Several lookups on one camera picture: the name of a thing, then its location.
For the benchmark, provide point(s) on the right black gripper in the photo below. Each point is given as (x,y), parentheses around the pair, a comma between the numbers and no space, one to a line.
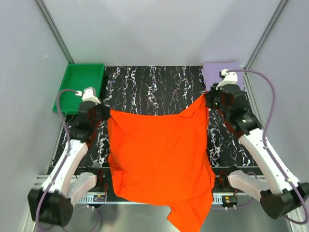
(210,94)

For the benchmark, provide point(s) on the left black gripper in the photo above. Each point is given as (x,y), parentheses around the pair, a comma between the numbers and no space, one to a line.
(105,110)

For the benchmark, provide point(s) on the orange t shirt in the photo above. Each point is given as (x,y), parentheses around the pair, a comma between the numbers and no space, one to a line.
(162,160)

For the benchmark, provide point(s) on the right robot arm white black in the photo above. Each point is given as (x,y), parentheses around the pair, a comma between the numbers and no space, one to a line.
(282,192)

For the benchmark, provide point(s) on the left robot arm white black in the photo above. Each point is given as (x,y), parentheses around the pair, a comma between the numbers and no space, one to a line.
(54,200)

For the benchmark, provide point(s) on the green plastic bin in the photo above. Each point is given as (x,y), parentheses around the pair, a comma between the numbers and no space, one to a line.
(79,77)

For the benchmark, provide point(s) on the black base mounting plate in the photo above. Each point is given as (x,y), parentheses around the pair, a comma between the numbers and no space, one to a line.
(104,186)

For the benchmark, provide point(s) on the left small circuit board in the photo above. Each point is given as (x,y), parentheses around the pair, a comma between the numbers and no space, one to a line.
(99,198)

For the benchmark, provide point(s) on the small circuit board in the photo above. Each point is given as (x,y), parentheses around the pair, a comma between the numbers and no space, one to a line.
(232,199)
(99,198)

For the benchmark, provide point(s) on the right small circuit board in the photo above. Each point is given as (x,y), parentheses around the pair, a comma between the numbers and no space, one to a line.
(232,199)

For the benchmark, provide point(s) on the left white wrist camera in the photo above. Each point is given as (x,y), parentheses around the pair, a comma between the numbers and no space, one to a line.
(88,94)

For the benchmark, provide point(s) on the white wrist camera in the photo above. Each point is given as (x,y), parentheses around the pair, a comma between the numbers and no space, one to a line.
(88,94)
(227,77)

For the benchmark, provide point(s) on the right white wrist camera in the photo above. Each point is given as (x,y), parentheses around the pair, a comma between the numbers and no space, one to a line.
(227,77)

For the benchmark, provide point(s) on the aluminium frame rail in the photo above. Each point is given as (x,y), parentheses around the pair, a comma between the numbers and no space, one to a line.
(81,185)

